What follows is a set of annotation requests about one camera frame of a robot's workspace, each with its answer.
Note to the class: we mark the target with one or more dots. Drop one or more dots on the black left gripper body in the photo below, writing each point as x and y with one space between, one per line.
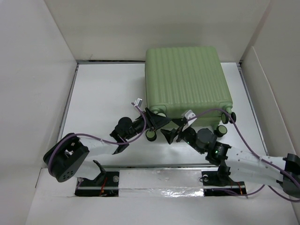
138 126

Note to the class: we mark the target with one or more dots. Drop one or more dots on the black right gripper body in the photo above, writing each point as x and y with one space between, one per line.
189 136

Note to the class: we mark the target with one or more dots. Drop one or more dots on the green suitcase with blue lining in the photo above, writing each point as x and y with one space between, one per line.
178 79

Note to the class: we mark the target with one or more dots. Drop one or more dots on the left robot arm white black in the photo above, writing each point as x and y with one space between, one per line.
64 160

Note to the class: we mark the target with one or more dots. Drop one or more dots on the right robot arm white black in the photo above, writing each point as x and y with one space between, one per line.
235 165

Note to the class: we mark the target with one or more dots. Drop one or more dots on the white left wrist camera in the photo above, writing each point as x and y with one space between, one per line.
138 102

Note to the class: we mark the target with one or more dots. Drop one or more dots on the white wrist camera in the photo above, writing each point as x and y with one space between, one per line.
138 102
190 117

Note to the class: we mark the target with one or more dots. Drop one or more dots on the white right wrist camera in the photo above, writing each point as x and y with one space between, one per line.
190 117

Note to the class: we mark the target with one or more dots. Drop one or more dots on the metal base rail with foil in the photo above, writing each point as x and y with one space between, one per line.
159 182

